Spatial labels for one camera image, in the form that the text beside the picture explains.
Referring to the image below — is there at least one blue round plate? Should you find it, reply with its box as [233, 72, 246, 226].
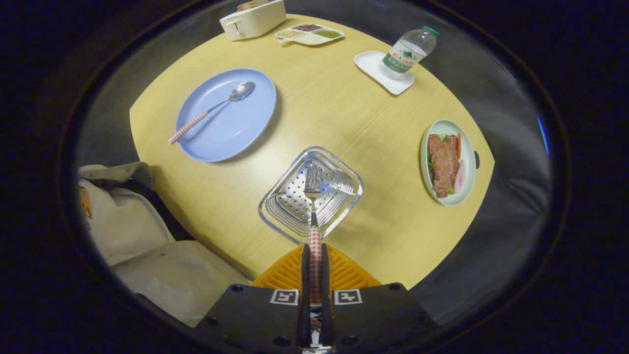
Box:
[175, 68, 277, 163]

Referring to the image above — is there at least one white square coaster tray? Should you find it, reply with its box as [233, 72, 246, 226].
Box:
[354, 51, 416, 96]

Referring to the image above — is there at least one metal drain basket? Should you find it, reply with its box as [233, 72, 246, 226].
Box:
[258, 146, 364, 245]

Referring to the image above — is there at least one white toaster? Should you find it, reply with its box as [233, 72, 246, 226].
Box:
[219, 0, 287, 41]

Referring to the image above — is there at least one fork with red checked handle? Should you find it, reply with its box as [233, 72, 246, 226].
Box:
[304, 164, 323, 303]

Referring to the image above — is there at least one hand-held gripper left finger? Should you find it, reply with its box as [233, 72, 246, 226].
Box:
[194, 243, 311, 352]

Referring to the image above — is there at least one clear plastic water bottle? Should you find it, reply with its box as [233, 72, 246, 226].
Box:
[378, 26, 441, 80]

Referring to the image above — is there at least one pale green plate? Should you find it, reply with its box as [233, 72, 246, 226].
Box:
[420, 119, 477, 207]

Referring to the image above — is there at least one white divided bean tray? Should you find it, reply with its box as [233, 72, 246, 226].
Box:
[275, 23, 345, 47]

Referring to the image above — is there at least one spoon with red checked handle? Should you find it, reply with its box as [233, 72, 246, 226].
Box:
[169, 81, 256, 145]

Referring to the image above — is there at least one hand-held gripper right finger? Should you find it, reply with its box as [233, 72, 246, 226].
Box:
[320, 243, 438, 352]

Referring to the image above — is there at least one brown meat slice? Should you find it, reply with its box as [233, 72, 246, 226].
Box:
[427, 134, 459, 199]

